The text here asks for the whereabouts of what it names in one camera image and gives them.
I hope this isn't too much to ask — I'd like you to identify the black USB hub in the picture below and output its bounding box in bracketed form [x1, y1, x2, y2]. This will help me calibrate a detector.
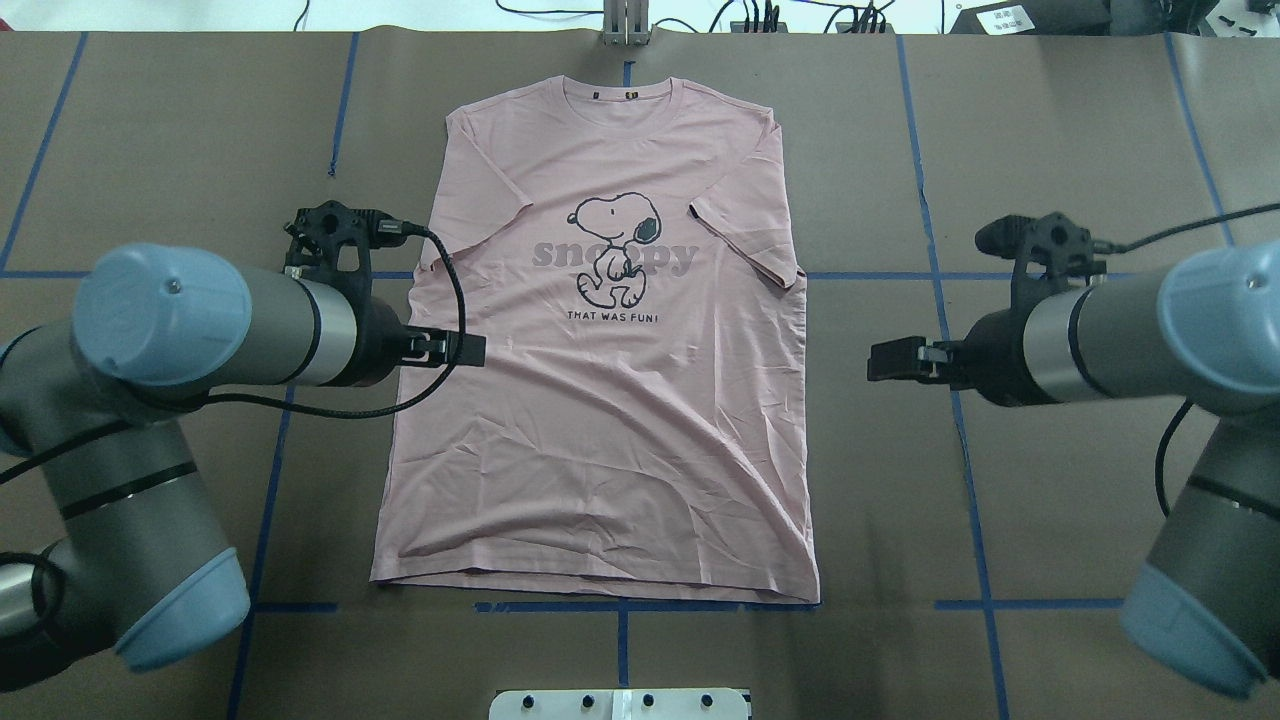
[717, 1, 788, 35]
[822, 3, 890, 35]

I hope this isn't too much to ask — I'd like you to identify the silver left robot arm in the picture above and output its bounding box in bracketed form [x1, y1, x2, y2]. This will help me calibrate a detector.
[3, 243, 486, 692]

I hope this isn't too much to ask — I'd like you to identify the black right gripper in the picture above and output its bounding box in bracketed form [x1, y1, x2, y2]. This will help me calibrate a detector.
[867, 310, 1043, 407]

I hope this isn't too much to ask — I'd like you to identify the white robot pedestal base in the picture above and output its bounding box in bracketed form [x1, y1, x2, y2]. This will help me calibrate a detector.
[488, 687, 754, 719]

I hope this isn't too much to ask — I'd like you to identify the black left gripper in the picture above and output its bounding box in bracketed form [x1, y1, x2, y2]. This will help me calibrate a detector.
[346, 297, 486, 387]

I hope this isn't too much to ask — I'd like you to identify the black box with label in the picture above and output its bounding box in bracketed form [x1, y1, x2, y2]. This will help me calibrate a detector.
[945, 1, 1112, 36]

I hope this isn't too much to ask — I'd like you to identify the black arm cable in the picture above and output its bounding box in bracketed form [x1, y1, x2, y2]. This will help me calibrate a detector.
[0, 222, 468, 641]
[1092, 204, 1280, 519]

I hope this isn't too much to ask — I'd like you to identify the aluminium frame post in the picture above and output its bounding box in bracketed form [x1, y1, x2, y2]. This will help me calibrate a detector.
[602, 0, 652, 47]

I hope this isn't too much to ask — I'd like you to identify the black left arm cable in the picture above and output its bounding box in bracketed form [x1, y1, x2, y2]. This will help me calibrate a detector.
[0, 222, 468, 641]

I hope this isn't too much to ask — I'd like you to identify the pink Snoopy t-shirt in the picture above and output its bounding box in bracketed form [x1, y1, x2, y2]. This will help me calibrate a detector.
[370, 76, 820, 603]

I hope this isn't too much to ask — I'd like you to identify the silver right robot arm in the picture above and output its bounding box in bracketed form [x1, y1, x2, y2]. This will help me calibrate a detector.
[867, 241, 1279, 700]

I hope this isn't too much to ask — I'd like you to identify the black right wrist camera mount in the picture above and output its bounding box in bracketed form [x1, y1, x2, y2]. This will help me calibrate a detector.
[974, 211, 1107, 316]

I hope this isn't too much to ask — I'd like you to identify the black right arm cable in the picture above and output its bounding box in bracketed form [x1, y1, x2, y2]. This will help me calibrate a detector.
[1092, 204, 1280, 519]

